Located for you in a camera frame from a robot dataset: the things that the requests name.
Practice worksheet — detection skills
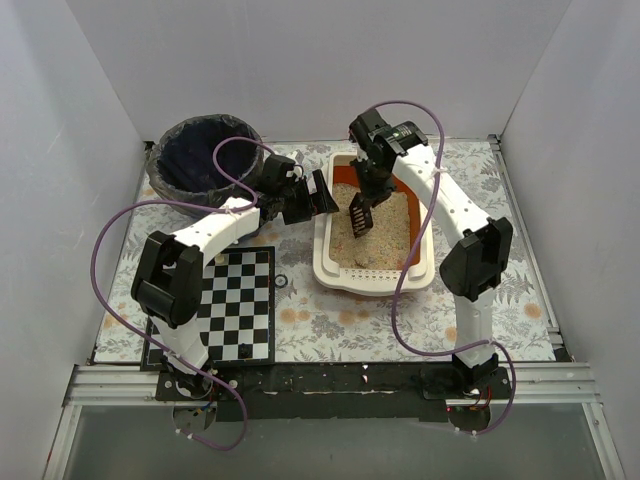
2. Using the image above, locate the white orange litter box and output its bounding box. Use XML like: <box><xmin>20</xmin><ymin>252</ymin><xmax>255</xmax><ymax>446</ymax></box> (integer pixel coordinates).
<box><xmin>313</xmin><ymin>153</ymin><xmax>427</xmax><ymax>297</ymax></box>

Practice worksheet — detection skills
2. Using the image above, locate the black litter scoop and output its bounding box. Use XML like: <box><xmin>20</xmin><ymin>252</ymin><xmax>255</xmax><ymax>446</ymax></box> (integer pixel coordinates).
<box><xmin>349</xmin><ymin>192</ymin><xmax>373</xmax><ymax>239</ymax></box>

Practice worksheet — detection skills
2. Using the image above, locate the blue trash bin with bag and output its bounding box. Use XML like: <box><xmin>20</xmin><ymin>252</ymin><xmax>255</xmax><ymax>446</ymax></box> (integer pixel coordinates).
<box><xmin>145</xmin><ymin>114</ymin><xmax>265</xmax><ymax>208</ymax></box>

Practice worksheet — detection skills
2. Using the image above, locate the black white chessboard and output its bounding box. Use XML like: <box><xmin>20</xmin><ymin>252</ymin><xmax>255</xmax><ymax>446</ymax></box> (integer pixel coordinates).
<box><xmin>139</xmin><ymin>245</ymin><xmax>277</xmax><ymax>371</ymax></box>

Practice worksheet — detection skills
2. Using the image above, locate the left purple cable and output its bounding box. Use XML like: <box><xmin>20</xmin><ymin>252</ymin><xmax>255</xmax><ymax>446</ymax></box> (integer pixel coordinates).
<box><xmin>89</xmin><ymin>137</ymin><xmax>306</xmax><ymax>451</ymax></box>

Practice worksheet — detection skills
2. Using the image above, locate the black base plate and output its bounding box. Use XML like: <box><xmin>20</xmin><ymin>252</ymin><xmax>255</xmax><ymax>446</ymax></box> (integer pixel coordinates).
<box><xmin>154</xmin><ymin>360</ymin><xmax>516</xmax><ymax>421</ymax></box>

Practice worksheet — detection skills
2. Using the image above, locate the floral table mat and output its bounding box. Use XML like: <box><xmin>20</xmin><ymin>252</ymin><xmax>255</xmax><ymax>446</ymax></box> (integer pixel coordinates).
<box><xmin>105</xmin><ymin>140</ymin><xmax>555</xmax><ymax>362</ymax></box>

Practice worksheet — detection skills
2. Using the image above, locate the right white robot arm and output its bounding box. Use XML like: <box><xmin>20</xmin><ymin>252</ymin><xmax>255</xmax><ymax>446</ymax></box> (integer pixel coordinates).
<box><xmin>349</xmin><ymin>107</ymin><xmax>513</xmax><ymax>388</ymax></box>

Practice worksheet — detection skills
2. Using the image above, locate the purple cable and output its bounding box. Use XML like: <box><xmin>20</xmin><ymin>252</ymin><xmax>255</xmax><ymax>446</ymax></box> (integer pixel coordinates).
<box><xmin>89</xmin><ymin>137</ymin><xmax>306</xmax><ymax>451</ymax></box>
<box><xmin>369</xmin><ymin>101</ymin><xmax>517</xmax><ymax>435</ymax></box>

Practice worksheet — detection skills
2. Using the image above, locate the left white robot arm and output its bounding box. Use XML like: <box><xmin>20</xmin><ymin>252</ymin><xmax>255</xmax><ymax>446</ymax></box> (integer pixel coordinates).
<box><xmin>131</xmin><ymin>154</ymin><xmax>338</xmax><ymax>399</ymax></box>

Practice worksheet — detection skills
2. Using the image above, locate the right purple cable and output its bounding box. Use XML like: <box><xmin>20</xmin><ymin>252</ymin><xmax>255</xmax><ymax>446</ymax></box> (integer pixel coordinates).
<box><xmin>369</xmin><ymin>101</ymin><xmax>517</xmax><ymax>435</ymax></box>

